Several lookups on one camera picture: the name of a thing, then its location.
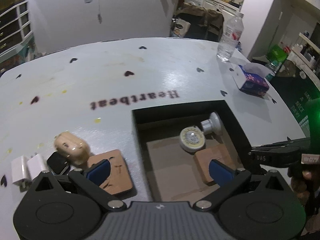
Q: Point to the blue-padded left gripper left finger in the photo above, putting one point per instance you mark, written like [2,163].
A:
[89,182]

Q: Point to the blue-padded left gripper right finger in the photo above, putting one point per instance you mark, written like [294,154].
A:
[231,182]

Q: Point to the beige earbuds case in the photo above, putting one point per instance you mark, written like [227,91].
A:
[75,149]

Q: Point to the black smartwatch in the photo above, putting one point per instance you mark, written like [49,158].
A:
[58,164]

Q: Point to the white charger plug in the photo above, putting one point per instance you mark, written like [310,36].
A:
[19,172]
[36,165]

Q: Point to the black cardboard box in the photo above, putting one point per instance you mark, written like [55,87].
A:
[178,142]

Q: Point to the right hand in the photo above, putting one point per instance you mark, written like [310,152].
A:
[305,184]

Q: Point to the round white tape measure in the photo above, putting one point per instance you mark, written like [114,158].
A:
[192,139]

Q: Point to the purple floral tissue box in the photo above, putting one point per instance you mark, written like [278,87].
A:
[250,78]

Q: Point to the green plastic bag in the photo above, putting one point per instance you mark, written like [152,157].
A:
[276,53]

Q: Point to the clear plastic water bottle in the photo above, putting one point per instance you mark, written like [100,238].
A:
[232,31]

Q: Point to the brown armchair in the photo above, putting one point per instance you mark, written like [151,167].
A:
[197,23]

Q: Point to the white drawer cabinet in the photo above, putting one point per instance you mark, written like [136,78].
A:
[16,30]

